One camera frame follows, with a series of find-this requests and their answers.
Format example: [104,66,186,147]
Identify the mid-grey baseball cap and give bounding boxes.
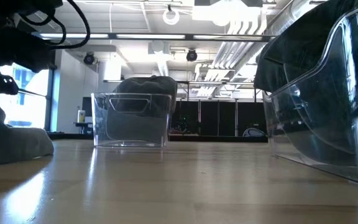
[0,85,55,167]

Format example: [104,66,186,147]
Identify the grey-green baseball cap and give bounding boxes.
[112,75,178,119]

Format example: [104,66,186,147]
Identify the blackish dark green baseball cap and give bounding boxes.
[253,0,358,156]

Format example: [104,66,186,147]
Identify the small dark monitor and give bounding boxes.
[81,96,93,118]

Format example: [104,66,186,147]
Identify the small dark side desk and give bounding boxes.
[73,121,93,134]

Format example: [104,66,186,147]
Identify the black round ceiling spotlight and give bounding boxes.
[185,49,198,63]
[83,52,96,66]

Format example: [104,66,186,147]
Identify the clear plastic bin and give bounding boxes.
[262,0,358,189]
[91,91,173,148]

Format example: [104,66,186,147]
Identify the black overhead light bar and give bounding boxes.
[39,32,276,43]

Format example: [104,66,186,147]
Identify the white and black dome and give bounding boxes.
[242,127,267,138]

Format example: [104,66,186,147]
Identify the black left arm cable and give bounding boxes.
[19,0,91,50]

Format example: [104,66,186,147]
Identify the white ring lamp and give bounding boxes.
[162,7,181,26]

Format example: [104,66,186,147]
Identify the black partition wall panels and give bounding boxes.
[169,99,269,136]

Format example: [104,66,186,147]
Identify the black aluminium table frame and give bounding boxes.
[47,132,269,143]

